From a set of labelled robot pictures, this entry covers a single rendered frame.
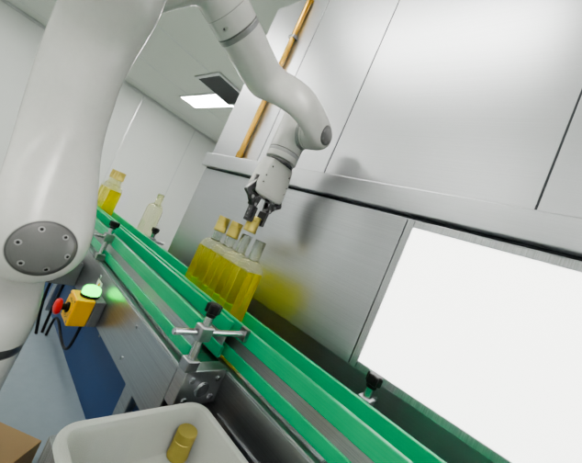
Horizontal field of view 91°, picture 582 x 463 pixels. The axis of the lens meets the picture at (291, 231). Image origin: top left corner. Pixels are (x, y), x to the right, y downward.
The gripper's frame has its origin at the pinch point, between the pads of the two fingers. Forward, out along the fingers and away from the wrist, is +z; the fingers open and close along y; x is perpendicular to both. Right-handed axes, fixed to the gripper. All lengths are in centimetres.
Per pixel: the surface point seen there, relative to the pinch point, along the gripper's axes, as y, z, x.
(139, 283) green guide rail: 13.5, 28.0, -15.4
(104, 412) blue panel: 13, 55, -5
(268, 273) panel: -12.0, 13.2, 1.3
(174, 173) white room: -234, -45, -581
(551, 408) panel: -13, 10, 63
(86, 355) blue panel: 14, 54, -25
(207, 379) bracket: 9.8, 33.1, 18.0
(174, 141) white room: -205, -107, -581
